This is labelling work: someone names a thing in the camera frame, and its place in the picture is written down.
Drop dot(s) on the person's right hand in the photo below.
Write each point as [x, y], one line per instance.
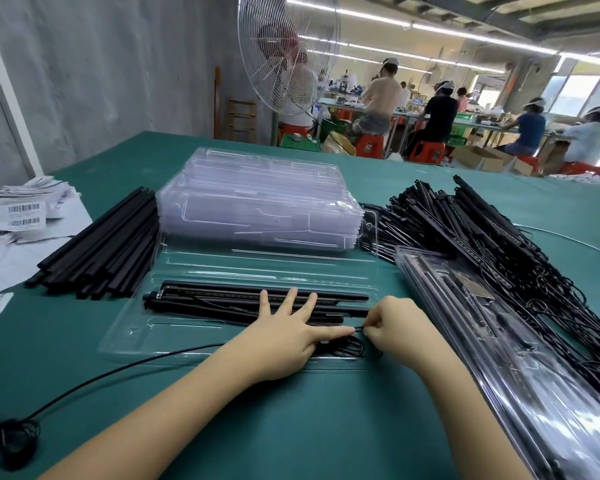
[407, 334]

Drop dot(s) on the person's left hand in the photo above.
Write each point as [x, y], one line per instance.
[275, 344]

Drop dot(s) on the person's left little finger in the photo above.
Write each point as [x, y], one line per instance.
[264, 304]

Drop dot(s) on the person's right fingers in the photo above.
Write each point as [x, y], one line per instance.
[377, 334]

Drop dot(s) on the person's left middle finger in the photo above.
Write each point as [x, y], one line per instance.
[307, 309]

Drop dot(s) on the black light bar set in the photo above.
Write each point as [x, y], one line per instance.
[205, 302]

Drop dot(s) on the person's left forearm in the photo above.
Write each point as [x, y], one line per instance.
[155, 424]

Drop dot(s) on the person's right forearm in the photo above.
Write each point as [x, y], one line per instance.
[475, 424]

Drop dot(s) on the stack of clear blister trays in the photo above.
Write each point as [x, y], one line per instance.
[260, 204]

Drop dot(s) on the open clear blister tray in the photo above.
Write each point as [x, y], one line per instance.
[145, 334]

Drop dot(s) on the stack of packed blister packs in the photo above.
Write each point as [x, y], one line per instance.
[520, 364]

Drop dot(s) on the green plastic crate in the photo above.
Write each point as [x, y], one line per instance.
[457, 140]
[332, 128]
[300, 143]

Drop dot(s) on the pile of plain black bars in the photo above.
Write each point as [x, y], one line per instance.
[105, 249]

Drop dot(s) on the wooden chair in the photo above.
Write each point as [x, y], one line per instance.
[241, 119]

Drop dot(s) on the large cardboard box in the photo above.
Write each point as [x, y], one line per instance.
[480, 157]

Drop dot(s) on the long green work table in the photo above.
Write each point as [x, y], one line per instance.
[340, 103]

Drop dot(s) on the small cardboard box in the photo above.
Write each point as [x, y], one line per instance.
[522, 167]

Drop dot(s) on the white paper sheet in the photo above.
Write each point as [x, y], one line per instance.
[30, 254]

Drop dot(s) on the pile of barcode label sheets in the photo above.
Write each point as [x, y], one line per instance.
[20, 209]

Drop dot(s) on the short ceiling light strip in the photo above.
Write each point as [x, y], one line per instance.
[405, 57]

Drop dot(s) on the long ceiling light strip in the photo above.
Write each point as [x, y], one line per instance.
[430, 30]

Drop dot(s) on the bright window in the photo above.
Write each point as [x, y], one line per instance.
[580, 94]

